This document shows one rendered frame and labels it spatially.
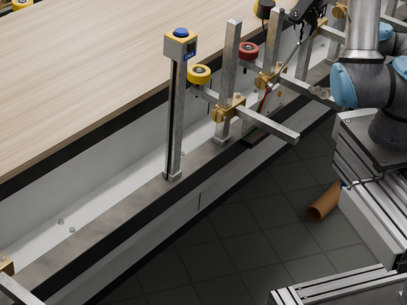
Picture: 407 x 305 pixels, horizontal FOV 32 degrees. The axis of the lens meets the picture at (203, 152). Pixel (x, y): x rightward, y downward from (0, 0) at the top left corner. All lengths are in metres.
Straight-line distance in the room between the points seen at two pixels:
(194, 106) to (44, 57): 0.57
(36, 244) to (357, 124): 1.01
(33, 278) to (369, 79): 1.03
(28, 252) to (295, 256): 1.31
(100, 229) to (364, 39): 0.92
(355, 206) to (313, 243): 1.24
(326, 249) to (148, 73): 1.20
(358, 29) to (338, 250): 1.48
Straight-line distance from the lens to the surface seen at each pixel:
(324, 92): 2.51
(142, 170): 2.48
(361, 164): 2.13
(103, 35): 2.67
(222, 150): 2.46
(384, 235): 1.90
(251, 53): 2.62
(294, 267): 3.07
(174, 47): 2.02
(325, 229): 3.28
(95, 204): 2.35
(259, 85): 2.56
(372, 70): 1.90
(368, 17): 1.91
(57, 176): 2.23
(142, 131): 2.46
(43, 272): 2.04
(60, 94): 2.35
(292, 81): 2.57
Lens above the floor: 2.20
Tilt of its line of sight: 38 degrees down
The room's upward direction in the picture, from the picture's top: 6 degrees clockwise
